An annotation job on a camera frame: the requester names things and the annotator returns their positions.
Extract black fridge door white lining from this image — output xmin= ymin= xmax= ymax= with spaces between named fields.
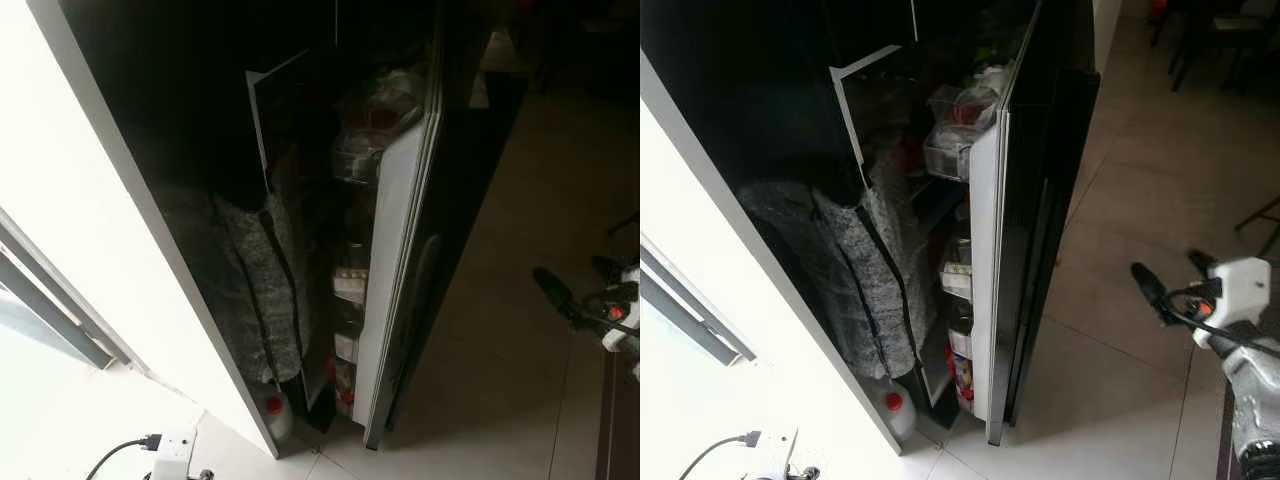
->
xmin=352 ymin=0 xmax=530 ymax=452
xmin=968 ymin=0 xmax=1102 ymax=448

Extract black fridge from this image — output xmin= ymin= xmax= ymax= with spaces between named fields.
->
xmin=58 ymin=0 xmax=531 ymax=453
xmin=640 ymin=0 xmax=1102 ymax=448

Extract white bottle red cap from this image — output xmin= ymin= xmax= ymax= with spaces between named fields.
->
xmin=261 ymin=392 xmax=295 ymax=442
xmin=879 ymin=384 xmax=919 ymax=442

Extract dark brown furniture edge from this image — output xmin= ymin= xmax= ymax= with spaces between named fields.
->
xmin=1214 ymin=379 xmax=1238 ymax=480
xmin=596 ymin=349 xmax=641 ymax=480

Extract glass jar white label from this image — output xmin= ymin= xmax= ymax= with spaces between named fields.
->
xmin=332 ymin=239 xmax=372 ymax=303
xmin=939 ymin=234 xmax=974 ymax=302

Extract dark dining chairs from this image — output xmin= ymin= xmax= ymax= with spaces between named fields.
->
xmin=1148 ymin=0 xmax=1280 ymax=97

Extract clear plastic food container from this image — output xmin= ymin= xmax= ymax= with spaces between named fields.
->
xmin=332 ymin=69 xmax=427 ymax=187
xmin=921 ymin=64 xmax=1017 ymax=182

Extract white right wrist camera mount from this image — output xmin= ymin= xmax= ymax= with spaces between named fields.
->
xmin=1194 ymin=256 xmax=1272 ymax=350
xmin=600 ymin=265 xmax=641 ymax=353

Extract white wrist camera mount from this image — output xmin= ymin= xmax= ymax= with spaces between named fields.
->
xmin=1194 ymin=256 xmax=1272 ymax=350
xmin=744 ymin=427 xmax=797 ymax=480
xmin=600 ymin=265 xmax=641 ymax=353
xmin=149 ymin=429 xmax=197 ymax=480

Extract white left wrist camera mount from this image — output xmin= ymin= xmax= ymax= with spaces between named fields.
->
xmin=744 ymin=427 xmax=797 ymax=480
xmin=149 ymin=429 xmax=197 ymax=480

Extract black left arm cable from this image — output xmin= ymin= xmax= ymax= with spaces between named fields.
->
xmin=679 ymin=431 xmax=762 ymax=480
xmin=84 ymin=434 xmax=162 ymax=480

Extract dark sliding door frame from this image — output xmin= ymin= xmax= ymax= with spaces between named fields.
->
xmin=640 ymin=234 xmax=757 ymax=367
xmin=0 ymin=209 xmax=142 ymax=372

